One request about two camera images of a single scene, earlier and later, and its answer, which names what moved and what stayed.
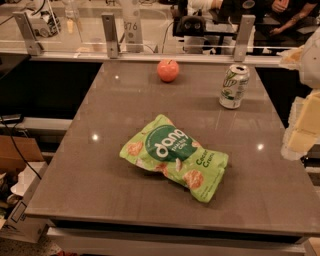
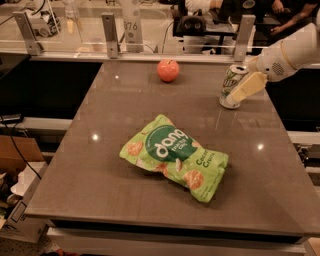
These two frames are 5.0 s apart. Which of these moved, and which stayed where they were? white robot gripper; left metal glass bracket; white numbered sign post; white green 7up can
Moved: white robot gripper
Stayed: white green 7up can; left metal glass bracket; white numbered sign post
